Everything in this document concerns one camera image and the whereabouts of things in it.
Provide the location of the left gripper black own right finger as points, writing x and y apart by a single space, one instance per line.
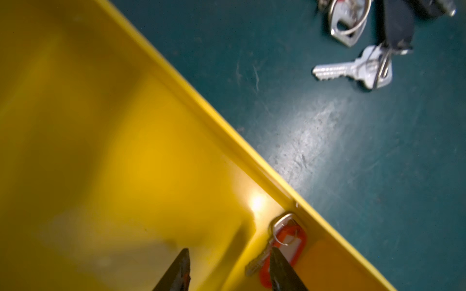
282 275

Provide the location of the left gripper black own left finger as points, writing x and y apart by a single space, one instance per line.
177 277

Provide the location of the yellow bottom drawer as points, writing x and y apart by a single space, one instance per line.
112 163

